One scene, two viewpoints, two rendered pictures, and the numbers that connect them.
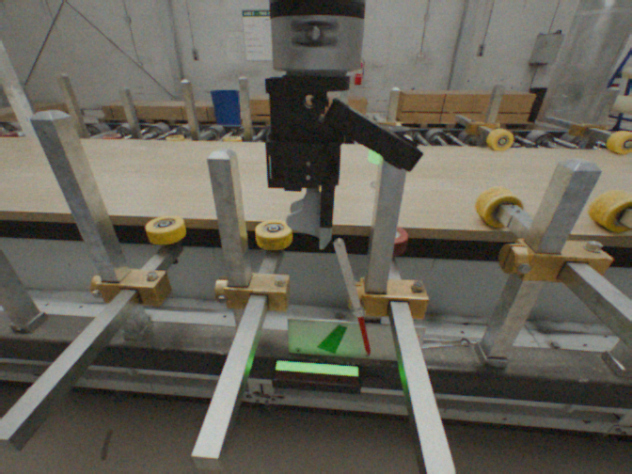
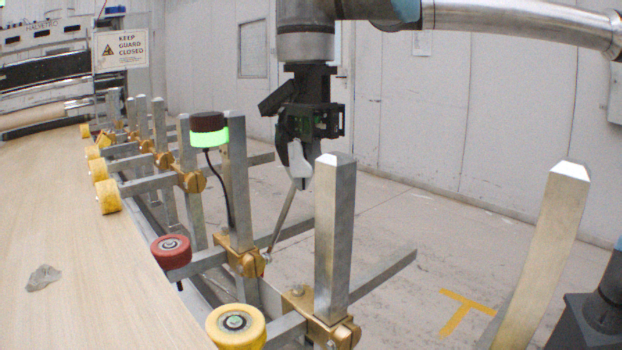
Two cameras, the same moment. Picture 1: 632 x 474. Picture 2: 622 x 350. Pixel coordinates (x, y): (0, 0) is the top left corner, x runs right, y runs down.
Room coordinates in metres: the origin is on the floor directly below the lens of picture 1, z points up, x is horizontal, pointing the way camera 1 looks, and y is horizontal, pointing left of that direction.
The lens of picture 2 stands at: (0.72, 0.36, 1.21)
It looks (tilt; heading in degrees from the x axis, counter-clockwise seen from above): 19 degrees down; 224
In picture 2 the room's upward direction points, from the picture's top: straight up
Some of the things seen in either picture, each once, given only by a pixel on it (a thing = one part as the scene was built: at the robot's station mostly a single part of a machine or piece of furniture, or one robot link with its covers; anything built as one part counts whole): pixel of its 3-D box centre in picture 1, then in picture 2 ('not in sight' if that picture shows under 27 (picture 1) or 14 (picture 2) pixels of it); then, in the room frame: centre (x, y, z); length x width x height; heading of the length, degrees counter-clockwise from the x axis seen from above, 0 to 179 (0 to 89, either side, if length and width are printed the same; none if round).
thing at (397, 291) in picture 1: (385, 296); (237, 253); (0.42, -0.14, 0.85); 0.13 x 0.06 x 0.05; 85
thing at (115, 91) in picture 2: not in sight; (119, 128); (0.29, -1.62, 0.92); 0.03 x 0.03 x 0.48; 85
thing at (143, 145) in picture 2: not in sight; (144, 144); (0.35, -0.89, 0.95); 0.13 x 0.06 x 0.05; 85
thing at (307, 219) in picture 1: (308, 222); (316, 164); (0.33, 0.00, 1.05); 0.06 x 0.03 x 0.09; 85
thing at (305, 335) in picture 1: (354, 340); (264, 296); (0.39, -0.09, 0.75); 0.26 x 0.01 x 0.10; 85
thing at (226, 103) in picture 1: (228, 110); not in sight; (6.13, 1.56, 0.36); 0.59 x 0.57 x 0.73; 177
